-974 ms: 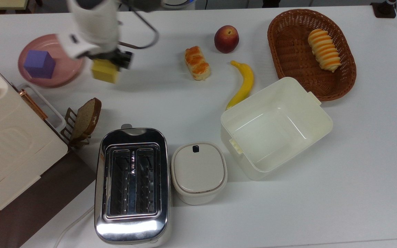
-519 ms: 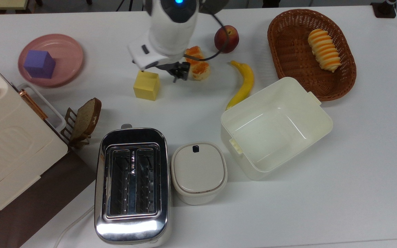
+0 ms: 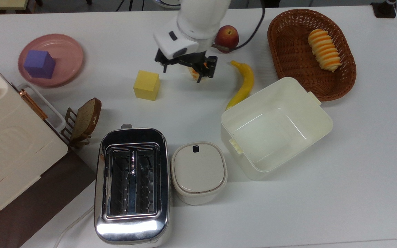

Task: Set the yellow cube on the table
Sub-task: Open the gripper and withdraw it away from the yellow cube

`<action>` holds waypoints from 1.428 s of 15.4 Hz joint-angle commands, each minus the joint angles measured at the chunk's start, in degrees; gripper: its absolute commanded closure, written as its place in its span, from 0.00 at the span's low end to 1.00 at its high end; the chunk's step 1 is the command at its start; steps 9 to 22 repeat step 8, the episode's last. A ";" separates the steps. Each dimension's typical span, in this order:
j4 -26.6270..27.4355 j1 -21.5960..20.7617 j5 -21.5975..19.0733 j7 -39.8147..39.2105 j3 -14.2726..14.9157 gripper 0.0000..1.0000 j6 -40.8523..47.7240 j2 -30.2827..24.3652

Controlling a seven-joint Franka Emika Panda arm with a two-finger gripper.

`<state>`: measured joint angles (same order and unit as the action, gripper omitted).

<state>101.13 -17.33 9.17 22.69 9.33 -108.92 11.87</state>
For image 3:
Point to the bronze toast rack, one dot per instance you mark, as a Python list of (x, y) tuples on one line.
[(69, 122)]

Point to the yellow cube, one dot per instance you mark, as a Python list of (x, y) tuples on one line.
[(146, 85)]

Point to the glazed bread pastry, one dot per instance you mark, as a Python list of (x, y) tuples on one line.
[(193, 73)]

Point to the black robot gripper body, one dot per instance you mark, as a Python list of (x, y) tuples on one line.
[(188, 62)]

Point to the chrome two-slot toaster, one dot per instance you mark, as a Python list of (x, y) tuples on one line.
[(132, 186)]

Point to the brown wicker basket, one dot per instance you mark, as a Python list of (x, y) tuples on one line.
[(291, 58)]

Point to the black clamp mount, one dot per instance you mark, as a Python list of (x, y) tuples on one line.
[(384, 9)]

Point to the cream plastic open container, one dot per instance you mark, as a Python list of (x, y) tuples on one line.
[(274, 129)]

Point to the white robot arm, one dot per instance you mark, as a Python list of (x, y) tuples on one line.
[(198, 20)]

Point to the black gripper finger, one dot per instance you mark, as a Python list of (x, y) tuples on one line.
[(199, 78), (164, 68)]

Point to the cream bread box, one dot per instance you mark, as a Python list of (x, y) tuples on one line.
[(9, 148)]

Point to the yellow banana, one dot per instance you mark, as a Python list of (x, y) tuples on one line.
[(245, 84)]

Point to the red apple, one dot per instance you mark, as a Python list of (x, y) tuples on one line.
[(228, 37)]

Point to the orange striped bread roll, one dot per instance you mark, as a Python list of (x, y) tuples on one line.
[(324, 50)]

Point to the pink plate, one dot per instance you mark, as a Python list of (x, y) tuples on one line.
[(69, 55)]

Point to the pale yellow side table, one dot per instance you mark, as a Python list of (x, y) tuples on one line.
[(0, 3)]

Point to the brown bread slice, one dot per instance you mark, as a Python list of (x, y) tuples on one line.
[(87, 119)]

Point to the purple cube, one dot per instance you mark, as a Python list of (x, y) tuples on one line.
[(40, 64)]

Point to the cream canister with lid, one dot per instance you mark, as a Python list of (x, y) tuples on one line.
[(198, 172)]

